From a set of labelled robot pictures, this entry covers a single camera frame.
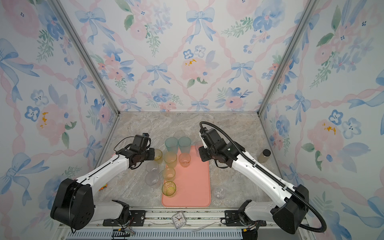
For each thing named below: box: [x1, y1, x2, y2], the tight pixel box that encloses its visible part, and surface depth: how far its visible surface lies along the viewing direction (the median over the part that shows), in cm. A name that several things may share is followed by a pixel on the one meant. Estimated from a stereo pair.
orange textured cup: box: [178, 153, 191, 168], surface depth 93 cm
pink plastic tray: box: [161, 145, 211, 208], surface depth 84 cm
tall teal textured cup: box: [165, 136, 179, 154], surface depth 93 cm
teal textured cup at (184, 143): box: [178, 136, 191, 154], surface depth 92 cm
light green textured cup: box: [162, 167, 176, 181], surface depth 85 cm
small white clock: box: [172, 211, 187, 229], surface depth 74 cm
